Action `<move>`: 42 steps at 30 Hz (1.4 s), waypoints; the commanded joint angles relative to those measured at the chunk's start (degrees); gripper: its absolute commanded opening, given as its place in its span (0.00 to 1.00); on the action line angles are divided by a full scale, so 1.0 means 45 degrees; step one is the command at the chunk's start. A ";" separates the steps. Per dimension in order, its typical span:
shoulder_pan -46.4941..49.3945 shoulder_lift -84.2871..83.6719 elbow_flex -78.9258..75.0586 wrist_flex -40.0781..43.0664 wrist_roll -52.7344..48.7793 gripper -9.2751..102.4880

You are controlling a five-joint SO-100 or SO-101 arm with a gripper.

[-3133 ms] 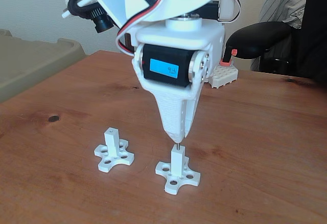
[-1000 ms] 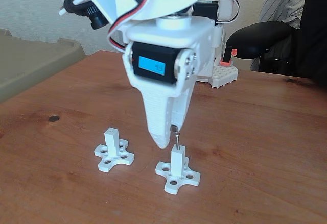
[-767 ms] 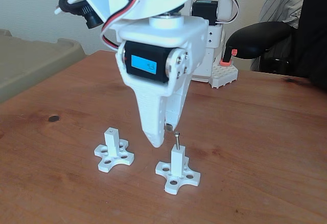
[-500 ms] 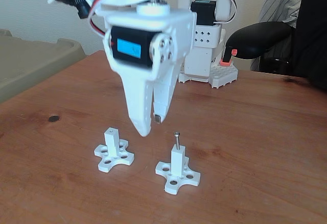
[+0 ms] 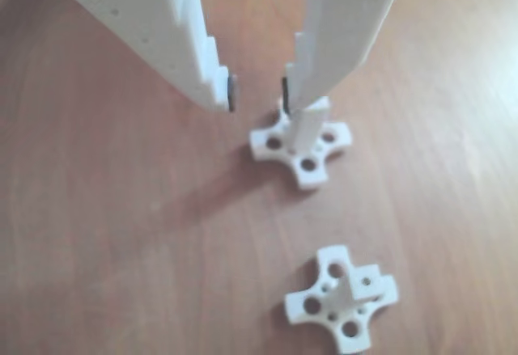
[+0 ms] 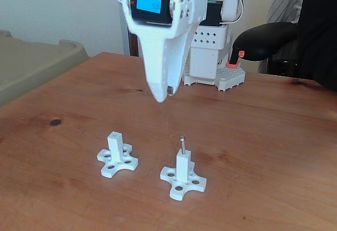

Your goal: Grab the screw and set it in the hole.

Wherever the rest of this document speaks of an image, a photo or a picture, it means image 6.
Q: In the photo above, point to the small metal screw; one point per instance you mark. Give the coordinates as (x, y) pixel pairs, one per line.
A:
(182, 144)

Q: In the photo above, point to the orange and black clamp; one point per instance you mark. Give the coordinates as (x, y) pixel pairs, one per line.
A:
(233, 64)

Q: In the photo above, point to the black office chair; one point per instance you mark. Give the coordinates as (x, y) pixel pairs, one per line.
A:
(266, 40)

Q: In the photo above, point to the beige plastic container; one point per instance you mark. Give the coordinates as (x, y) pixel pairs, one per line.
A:
(31, 65)

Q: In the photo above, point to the dark brown wooden post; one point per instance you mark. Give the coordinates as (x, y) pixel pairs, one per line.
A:
(133, 45)

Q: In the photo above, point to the white perforated base plate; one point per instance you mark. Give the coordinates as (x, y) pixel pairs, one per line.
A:
(230, 79)

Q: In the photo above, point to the white cross-base post stand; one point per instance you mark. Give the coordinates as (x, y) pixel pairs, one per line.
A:
(116, 146)
(183, 165)

